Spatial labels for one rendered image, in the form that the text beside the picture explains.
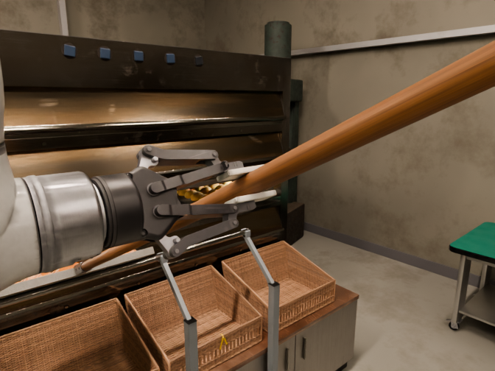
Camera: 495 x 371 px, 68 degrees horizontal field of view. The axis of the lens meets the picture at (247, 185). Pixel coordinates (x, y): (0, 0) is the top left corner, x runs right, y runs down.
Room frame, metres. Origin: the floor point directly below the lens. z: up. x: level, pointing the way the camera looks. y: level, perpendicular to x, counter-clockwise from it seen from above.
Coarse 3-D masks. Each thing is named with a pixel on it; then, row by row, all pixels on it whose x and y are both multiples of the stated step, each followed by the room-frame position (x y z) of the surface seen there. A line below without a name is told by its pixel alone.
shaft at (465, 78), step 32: (480, 64) 0.27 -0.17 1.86; (416, 96) 0.31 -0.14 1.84; (448, 96) 0.29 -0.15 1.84; (352, 128) 0.35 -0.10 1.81; (384, 128) 0.33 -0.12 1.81; (288, 160) 0.41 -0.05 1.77; (320, 160) 0.39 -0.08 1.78; (224, 192) 0.51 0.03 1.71; (256, 192) 0.47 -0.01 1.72; (96, 256) 0.97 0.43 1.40
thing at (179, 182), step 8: (224, 160) 0.46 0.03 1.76; (208, 168) 0.45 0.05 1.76; (216, 168) 0.46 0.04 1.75; (224, 168) 0.46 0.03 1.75; (176, 176) 0.41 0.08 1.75; (184, 176) 0.42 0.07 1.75; (192, 176) 0.43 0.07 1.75; (200, 176) 0.44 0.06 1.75; (208, 176) 0.44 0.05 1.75; (152, 184) 0.39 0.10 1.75; (160, 184) 0.39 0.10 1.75; (168, 184) 0.40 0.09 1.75; (176, 184) 0.41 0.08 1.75; (184, 184) 0.42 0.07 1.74; (192, 184) 0.45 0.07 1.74; (152, 192) 0.39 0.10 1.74; (160, 192) 0.39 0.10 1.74
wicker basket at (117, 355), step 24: (72, 312) 1.57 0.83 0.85; (96, 312) 1.62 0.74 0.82; (120, 312) 1.65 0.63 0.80; (0, 336) 1.38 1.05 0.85; (24, 336) 1.43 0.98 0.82; (48, 336) 1.48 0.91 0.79; (72, 336) 1.53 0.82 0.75; (96, 336) 1.59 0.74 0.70; (120, 336) 1.65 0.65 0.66; (0, 360) 1.35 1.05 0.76; (24, 360) 1.40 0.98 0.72; (48, 360) 1.45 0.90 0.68; (72, 360) 1.50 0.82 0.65; (96, 360) 1.56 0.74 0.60; (120, 360) 1.57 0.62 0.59; (144, 360) 1.45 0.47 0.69
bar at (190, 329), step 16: (208, 240) 1.68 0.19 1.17; (224, 240) 1.72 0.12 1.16; (160, 256) 1.50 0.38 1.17; (256, 256) 1.75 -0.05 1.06; (96, 272) 1.33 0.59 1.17; (112, 272) 1.36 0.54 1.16; (48, 288) 1.22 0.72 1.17; (64, 288) 1.25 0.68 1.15; (176, 288) 1.44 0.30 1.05; (272, 288) 1.64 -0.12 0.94; (0, 304) 1.12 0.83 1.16; (272, 304) 1.64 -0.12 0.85; (192, 320) 1.35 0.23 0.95; (272, 320) 1.64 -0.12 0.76; (192, 336) 1.34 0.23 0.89; (272, 336) 1.64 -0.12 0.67; (192, 352) 1.33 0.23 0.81; (272, 352) 1.64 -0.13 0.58; (192, 368) 1.33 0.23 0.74; (272, 368) 1.64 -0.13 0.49
